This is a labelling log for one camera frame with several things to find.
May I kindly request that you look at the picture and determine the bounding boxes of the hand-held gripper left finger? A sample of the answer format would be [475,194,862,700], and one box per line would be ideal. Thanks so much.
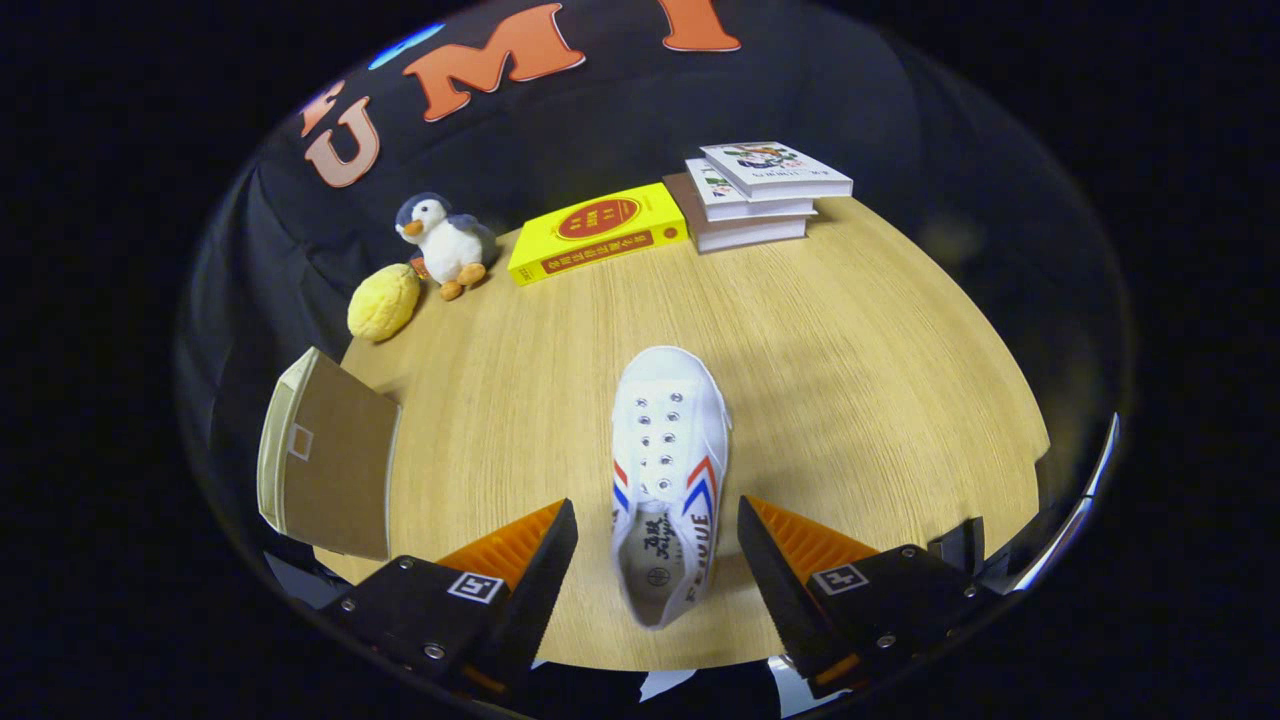
[318,498,580,701]

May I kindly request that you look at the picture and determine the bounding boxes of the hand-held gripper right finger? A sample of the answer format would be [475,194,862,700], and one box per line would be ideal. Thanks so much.
[737,494,1001,701]

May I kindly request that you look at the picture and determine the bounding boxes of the white canvas shoe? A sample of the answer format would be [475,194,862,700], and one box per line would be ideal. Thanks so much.
[610,345,733,631]

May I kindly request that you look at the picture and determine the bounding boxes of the yellow plush toy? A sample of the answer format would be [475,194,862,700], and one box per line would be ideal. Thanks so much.
[347,263,422,343]

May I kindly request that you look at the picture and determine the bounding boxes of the penguin plush toy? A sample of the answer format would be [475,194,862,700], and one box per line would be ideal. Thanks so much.
[394,192,499,302]

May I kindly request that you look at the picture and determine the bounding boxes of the yellow book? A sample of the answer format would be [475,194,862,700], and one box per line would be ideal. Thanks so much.
[507,182,690,288]

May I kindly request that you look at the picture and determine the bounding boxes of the white book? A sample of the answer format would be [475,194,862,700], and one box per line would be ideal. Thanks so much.
[685,157,819,223]
[699,141,854,201]

